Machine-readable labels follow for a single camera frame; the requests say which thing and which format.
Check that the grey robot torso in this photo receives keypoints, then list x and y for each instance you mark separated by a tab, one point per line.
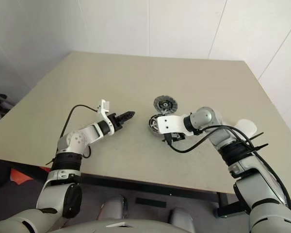
87	227

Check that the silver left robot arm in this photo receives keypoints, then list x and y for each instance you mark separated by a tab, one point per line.
75	139

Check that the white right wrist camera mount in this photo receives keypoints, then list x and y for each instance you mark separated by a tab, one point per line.
169	122

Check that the pale grey rounded shape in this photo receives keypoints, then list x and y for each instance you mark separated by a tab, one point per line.
111	208
182	216

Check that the translucent white plastic object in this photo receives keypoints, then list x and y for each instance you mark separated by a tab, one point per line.
247	126

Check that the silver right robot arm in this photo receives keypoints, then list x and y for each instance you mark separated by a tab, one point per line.
257	167

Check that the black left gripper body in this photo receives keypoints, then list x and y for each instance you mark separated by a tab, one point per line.
116	121

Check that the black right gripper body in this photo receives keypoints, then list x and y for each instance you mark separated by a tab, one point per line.
177	137

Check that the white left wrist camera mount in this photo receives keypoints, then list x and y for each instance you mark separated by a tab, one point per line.
102	108

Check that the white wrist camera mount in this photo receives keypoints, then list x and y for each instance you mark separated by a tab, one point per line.
169	122
102	108

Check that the orange floor object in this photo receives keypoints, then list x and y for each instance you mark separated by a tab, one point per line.
19	177

